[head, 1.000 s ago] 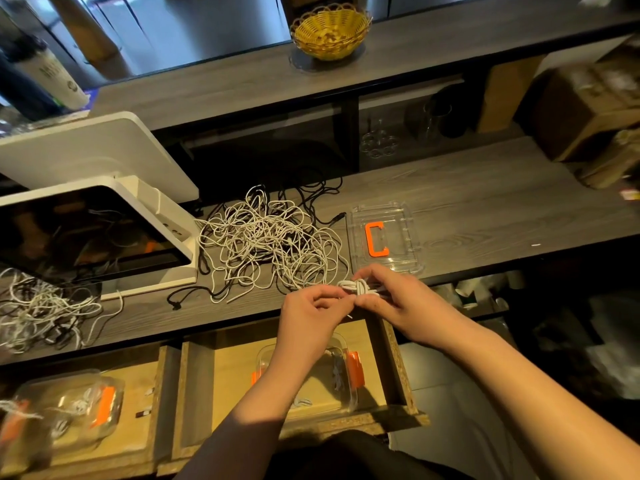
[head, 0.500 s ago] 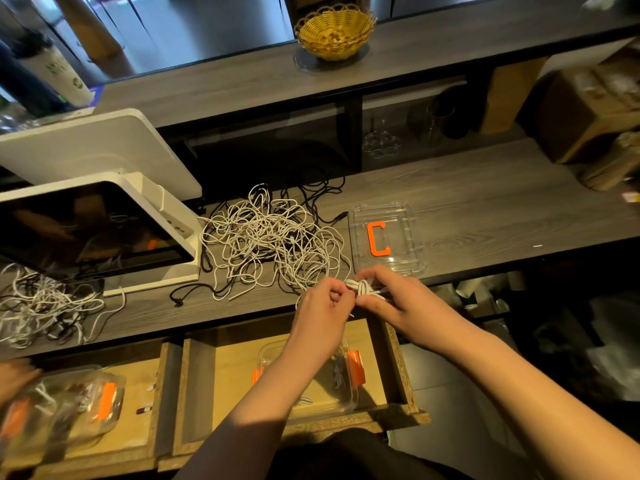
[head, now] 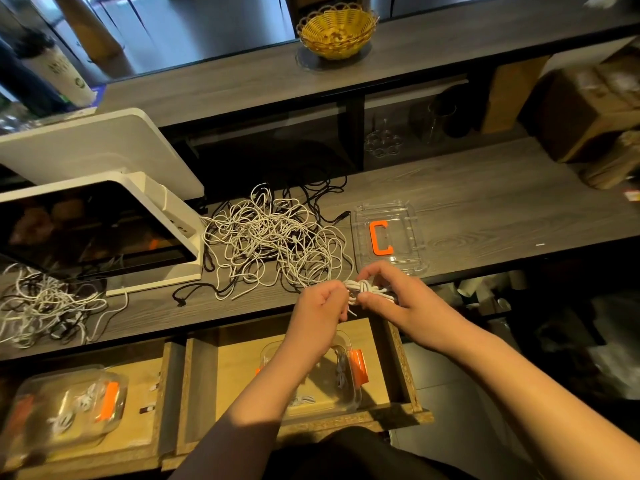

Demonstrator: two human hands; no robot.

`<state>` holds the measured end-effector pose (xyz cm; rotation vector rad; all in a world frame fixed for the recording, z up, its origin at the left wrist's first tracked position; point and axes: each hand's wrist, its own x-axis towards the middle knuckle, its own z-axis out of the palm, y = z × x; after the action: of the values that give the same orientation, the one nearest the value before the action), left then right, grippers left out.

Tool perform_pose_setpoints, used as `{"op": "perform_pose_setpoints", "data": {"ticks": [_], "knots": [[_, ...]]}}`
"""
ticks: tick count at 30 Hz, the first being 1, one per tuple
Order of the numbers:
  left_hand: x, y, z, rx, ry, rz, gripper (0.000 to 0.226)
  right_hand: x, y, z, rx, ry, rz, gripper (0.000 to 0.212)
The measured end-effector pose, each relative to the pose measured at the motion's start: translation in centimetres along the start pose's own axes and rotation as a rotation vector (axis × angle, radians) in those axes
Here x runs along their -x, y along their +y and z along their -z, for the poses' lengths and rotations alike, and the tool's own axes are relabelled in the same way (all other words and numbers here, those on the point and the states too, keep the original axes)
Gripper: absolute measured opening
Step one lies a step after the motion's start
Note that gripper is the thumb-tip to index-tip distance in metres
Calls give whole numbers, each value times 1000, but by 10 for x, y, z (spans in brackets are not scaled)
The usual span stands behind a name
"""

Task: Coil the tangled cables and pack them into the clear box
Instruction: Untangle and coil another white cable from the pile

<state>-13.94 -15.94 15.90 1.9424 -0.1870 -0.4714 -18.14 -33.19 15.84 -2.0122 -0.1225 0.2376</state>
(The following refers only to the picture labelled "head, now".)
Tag person's left hand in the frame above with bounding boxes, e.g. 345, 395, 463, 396
275, 279, 352, 372

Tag person's right hand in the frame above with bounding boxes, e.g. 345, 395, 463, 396
355, 259, 467, 355

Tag clear container drawer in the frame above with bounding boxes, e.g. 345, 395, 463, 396
0, 365, 129, 462
255, 335, 369, 421

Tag person's right forearm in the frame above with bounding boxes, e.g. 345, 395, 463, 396
445, 329, 640, 480

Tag brown cardboard box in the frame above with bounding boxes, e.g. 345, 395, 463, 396
540, 49, 640, 164

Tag pile of white containers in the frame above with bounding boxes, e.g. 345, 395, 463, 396
455, 277, 521, 318

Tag wooden drawer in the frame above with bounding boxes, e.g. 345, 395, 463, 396
175, 315, 435, 458
0, 339, 187, 480

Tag flat cardboard sheet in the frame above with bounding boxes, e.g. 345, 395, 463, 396
483, 57, 549, 134

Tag white touchscreen monitor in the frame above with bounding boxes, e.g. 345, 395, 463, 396
0, 171, 206, 296

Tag grey wooden bar counter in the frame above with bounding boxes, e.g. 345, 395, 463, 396
0, 0, 640, 129

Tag white customer display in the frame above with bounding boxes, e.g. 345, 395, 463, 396
0, 107, 205, 201

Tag yellow woven basket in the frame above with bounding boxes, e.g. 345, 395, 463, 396
296, 3, 379, 61

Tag white paper coffee cup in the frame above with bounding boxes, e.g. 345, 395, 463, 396
15, 33, 98, 108

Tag clear lid orange handle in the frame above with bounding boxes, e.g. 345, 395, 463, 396
350, 199, 429, 275

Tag black cable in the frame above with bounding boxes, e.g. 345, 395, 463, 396
172, 279, 238, 307

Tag bundle of black cables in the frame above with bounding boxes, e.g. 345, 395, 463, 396
298, 175, 351, 226

